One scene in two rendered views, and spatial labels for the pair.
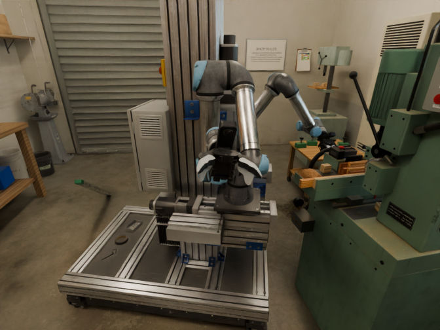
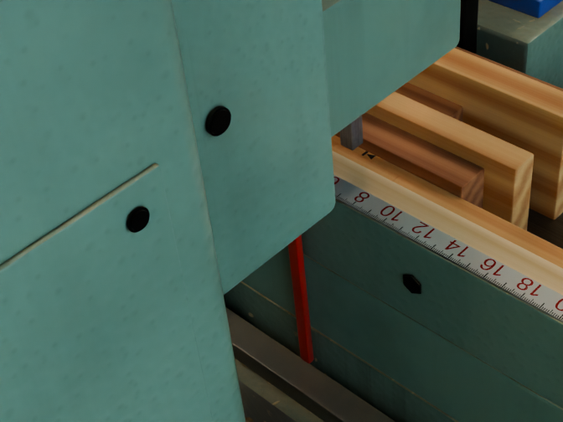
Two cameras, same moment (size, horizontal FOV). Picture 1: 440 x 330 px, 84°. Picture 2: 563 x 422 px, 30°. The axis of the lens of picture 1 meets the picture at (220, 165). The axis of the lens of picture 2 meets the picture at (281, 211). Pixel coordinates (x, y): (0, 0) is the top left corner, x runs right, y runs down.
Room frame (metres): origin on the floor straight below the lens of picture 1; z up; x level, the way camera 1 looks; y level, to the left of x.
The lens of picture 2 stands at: (0.86, -1.15, 1.30)
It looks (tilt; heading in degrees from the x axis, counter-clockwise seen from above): 41 degrees down; 60
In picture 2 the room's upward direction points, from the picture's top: 7 degrees counter-clockwise
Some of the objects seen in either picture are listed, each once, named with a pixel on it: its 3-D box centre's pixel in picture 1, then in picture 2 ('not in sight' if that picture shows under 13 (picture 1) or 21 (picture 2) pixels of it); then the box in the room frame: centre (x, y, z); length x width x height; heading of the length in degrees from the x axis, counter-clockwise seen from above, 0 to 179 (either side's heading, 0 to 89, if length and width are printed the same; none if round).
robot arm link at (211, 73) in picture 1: (211, 126); not in sight; (1.06, 0.04, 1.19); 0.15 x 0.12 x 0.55; 96
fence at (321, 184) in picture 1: (371, 179); (252, 180); (1.07, -0.75, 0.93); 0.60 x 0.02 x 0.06; 102
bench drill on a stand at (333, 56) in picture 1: (325, 109); not in sight; (3.46, -1.48, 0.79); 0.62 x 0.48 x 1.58; 5
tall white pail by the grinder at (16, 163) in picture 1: (12, 169); not in sight; (2.63, 2.47, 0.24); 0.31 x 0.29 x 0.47; 7
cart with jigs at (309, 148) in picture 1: (323, 165); not in sight; (2.58, -1.19, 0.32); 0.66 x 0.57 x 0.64; 98
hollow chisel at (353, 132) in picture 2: not in sight; (349, 106); (1.12, -0.78, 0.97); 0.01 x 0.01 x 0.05; 12
